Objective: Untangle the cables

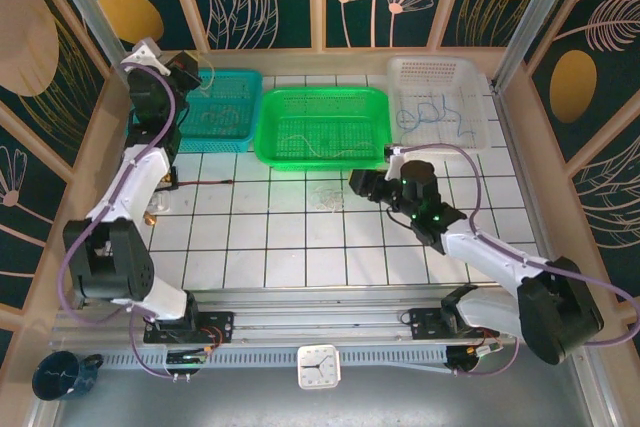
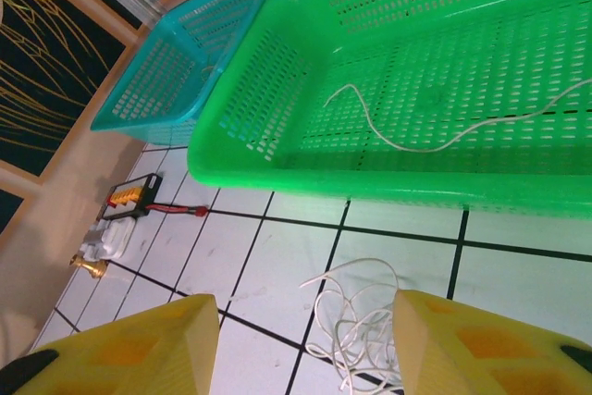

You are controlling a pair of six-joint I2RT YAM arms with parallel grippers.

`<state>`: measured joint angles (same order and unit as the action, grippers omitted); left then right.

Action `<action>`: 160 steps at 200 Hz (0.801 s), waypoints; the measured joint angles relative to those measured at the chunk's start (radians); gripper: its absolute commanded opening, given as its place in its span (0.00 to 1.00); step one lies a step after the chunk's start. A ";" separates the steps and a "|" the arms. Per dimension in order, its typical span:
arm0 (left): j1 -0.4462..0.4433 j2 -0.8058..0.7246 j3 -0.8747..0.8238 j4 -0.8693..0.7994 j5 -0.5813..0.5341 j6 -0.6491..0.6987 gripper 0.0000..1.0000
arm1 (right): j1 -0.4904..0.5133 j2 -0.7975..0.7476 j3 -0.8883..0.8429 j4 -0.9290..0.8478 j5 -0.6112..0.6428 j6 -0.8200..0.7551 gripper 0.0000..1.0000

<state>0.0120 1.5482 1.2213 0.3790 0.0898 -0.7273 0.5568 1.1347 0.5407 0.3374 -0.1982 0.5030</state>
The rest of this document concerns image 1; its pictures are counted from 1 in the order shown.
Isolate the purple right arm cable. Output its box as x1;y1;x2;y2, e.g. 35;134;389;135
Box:
394;142;640;378

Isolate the grey slotted cable duct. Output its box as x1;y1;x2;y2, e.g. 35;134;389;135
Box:
97;348;451;369

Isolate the blue cable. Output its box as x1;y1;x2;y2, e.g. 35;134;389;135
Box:
397;99;441;131
399;94;476;144

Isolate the red black wire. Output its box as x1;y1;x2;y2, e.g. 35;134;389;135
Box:
177;178;234;188

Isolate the yellow cable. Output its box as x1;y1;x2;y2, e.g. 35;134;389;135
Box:
196;53;217;98
199;105;242;131

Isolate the white plastic basket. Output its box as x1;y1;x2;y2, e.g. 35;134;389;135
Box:
387;55;491;152

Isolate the dark blue mug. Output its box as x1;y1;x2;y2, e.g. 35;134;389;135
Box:
32;350;105;402

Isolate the teal plastic basket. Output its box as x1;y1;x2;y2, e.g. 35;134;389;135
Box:
172;68;265;154

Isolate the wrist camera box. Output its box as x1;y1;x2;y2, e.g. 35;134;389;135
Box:
122;36;166;73
384;145;409;178

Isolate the aluminium rail frame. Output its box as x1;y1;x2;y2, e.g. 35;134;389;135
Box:
49;286;589;348

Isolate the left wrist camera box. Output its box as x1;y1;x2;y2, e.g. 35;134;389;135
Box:
122;36;166;73

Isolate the white square clock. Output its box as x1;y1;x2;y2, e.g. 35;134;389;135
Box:
297;344;342;391

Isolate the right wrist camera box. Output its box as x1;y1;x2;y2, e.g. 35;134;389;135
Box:
384;145;409;178

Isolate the black controller board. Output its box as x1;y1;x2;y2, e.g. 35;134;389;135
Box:
446;344;503;377
164;349;211;379

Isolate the aluminium corner post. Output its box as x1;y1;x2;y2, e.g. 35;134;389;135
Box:
39;0;147;98
489;0;586;94

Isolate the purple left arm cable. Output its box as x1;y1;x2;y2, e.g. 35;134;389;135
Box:
58;61;216;381

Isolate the green plastic basket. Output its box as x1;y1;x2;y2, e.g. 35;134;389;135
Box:
253;86;396;173

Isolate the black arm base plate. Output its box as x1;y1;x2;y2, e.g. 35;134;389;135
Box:
408;306;500;343
143;310;235;346

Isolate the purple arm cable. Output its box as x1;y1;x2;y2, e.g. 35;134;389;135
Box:
58;61;216;381
394;142;640;378

